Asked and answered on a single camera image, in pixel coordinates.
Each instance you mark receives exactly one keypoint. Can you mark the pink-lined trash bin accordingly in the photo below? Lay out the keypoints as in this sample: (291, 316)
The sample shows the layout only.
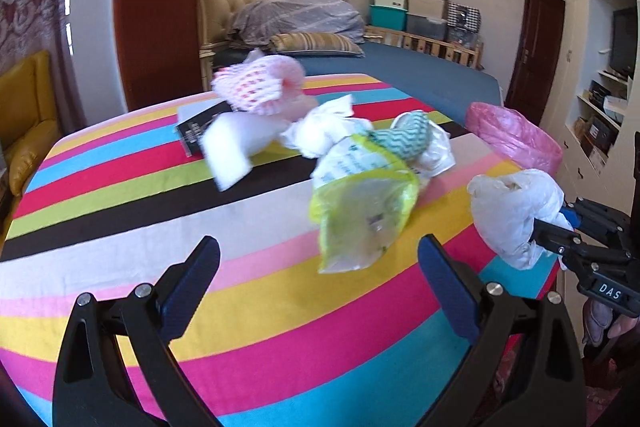
(510, 132)

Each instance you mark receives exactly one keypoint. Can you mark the checkered bag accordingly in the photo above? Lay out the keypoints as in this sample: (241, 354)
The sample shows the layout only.
(464, 16)

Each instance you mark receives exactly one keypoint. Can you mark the white plastic bag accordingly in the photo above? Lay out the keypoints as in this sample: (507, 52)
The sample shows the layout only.
(510, 212)

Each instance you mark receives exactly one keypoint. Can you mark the brown wooden panel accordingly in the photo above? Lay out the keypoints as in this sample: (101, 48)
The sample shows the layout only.
(155, 7)

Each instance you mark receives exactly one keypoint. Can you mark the clear plastic bag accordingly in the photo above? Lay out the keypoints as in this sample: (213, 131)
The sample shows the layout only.
(442, 154)

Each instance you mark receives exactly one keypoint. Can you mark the person's right hand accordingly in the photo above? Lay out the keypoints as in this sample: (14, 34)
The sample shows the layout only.
(600, 324)

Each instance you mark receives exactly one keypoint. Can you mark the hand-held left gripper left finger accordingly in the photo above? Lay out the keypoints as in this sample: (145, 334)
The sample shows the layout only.
(192, 287)

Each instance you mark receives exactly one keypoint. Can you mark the black device box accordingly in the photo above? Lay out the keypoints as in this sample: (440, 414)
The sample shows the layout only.
(600, 92)

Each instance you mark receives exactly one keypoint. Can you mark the wooden crib rail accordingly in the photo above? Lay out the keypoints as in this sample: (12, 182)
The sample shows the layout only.
(425, 44)

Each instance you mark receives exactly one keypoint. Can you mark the teal zigzag cloth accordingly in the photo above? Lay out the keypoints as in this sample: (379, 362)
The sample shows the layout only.
(407, 132)

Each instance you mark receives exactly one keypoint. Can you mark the lace curtain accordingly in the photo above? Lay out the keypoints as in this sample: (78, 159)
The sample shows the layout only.
(35, 7)

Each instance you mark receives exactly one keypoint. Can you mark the clear storage box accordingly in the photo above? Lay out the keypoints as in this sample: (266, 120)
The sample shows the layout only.
(425, 27)

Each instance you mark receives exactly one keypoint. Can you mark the black and white box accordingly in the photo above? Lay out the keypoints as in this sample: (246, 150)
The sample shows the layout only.
(192, 132)

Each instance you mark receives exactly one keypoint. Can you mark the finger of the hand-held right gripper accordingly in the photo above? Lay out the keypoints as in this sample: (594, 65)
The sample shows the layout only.
(600, 214)
(560, 242)

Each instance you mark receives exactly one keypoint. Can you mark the white shelf box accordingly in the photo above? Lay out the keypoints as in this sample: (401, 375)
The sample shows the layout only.
(615, 107)

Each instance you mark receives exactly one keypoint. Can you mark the grey duvet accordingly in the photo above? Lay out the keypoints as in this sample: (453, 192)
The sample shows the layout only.
(300, 14)

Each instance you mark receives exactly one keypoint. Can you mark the bed with blue sheet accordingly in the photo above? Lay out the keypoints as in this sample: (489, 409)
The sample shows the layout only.
(425, 72)

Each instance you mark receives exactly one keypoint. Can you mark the black television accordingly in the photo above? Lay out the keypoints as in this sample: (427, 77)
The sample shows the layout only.
(625, 39)

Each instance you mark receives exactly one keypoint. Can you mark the white wall cabinet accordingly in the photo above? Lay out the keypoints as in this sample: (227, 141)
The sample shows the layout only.
(575, 32)

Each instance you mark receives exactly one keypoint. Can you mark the yellow armchair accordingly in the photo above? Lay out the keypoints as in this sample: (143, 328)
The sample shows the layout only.
(30, 117)

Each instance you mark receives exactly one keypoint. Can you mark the striped tablecloth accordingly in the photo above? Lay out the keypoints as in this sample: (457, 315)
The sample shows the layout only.
(150, 217)

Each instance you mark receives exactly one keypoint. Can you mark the black safe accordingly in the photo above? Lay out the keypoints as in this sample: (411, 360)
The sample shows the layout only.
(600, 134)

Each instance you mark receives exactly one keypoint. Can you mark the striped pillow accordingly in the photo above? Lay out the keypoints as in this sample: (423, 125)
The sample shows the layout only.
(315, 43)

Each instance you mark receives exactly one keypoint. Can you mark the white tissue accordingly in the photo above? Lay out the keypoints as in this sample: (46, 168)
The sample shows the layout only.
(320, 129)

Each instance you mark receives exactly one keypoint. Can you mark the yellow-green plastic bag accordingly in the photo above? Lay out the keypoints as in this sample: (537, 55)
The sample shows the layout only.
(360, 207)

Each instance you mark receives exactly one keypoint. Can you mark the white foam block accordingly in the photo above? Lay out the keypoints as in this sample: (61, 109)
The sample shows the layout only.
(230, 147)

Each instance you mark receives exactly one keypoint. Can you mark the pink foam fruit net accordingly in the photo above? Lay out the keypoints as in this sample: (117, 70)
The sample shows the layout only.
(255, 82)

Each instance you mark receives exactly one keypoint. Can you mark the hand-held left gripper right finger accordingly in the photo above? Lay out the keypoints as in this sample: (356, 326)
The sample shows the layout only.
(450, 287)

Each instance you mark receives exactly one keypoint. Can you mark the grey-beige storage box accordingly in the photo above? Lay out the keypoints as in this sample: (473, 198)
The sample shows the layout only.
(426, 6)

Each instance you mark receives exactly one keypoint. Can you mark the dark wooden door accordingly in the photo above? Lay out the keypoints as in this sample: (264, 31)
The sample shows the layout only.
(535, 52)

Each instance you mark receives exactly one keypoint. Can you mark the teal storage box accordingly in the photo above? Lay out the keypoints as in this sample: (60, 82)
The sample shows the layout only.
(387, 17)

